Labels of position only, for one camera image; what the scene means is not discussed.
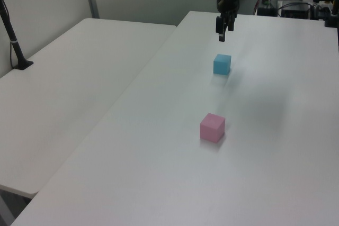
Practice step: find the blue cube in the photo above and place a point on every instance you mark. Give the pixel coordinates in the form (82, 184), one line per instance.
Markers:
(222, 64)

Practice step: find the black pole with base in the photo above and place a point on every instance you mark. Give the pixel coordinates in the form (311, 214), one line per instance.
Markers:
(12, 35)

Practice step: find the white side table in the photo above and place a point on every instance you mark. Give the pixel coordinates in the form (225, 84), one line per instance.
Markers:
(66, 91)

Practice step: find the black camera stand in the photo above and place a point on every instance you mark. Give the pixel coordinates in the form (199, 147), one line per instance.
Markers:
(332, 14)

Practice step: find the small black box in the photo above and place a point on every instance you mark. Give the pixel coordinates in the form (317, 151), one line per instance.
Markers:
(266, 11)

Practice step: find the pink cube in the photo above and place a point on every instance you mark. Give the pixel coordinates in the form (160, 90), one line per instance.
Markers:
(212, 128)

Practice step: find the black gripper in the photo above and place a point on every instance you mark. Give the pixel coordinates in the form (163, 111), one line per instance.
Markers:
(227, 3)

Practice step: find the black electronics box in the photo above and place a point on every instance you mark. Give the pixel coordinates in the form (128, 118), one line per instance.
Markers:
(295, 11)

